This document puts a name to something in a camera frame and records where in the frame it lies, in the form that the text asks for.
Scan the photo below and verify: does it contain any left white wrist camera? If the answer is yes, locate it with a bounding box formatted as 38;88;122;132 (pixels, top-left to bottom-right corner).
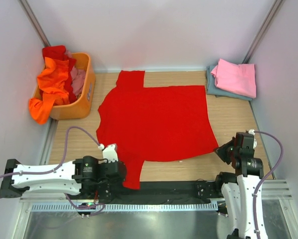
98;144;119;163

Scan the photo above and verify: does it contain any left aluminium frame post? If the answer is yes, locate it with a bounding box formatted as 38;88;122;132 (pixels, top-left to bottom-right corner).
18;0;51;47

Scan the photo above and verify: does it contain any red t-shirt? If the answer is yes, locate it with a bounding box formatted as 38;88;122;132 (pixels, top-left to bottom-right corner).
96;71;218;190

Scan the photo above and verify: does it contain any white slotted cable duct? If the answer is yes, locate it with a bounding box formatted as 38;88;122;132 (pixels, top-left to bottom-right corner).
30;202;218;213

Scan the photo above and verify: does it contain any dusty pink shirt in basket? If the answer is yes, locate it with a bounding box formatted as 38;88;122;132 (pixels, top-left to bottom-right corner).
65;50;86;103

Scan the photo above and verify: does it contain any folded pink t-shirt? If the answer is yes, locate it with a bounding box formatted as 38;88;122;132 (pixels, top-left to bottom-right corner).
211;59;257;99

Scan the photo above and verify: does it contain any orange plastic laundry basket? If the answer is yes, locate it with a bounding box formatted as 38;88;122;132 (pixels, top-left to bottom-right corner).
33;53;95;120

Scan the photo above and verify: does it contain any aluminium frame post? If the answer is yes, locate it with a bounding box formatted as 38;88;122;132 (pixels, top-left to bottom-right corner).
18;0;51;47
242;0;285;64

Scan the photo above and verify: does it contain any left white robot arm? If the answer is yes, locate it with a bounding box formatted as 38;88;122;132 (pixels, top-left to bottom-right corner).
0;156;127;199

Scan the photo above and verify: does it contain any right aluminium frame post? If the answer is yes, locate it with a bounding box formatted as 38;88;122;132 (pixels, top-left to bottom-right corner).
242;0;285;64

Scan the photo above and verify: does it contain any dark red shirt in basket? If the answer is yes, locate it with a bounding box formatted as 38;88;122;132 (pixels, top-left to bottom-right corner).
42;45;77;104

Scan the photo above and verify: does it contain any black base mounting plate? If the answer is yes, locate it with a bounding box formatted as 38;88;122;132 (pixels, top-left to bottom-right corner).
96;179;223;205

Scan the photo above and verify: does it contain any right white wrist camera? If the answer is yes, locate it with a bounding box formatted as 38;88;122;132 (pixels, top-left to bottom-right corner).
247;129;257;149

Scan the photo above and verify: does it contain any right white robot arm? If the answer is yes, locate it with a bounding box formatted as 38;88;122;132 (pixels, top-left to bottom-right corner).
214;129;268;239

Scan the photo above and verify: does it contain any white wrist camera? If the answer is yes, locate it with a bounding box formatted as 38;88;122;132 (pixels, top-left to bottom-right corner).
98;144;119;163
247;129;257;149

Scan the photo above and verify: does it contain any folded grey-blue t-shirt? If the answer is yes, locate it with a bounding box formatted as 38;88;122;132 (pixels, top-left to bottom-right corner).
206;65;252;101

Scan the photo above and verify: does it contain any orange t-shirt in basket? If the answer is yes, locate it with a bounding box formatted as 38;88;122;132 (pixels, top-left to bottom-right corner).
28;57;70;124

